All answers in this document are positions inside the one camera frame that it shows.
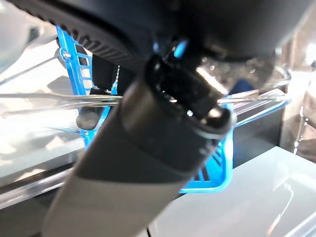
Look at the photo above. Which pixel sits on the blue plastic shopping basket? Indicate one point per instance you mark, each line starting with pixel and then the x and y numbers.
pixel 228 172

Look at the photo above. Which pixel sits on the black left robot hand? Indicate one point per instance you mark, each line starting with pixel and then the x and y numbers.
pixel 123 172

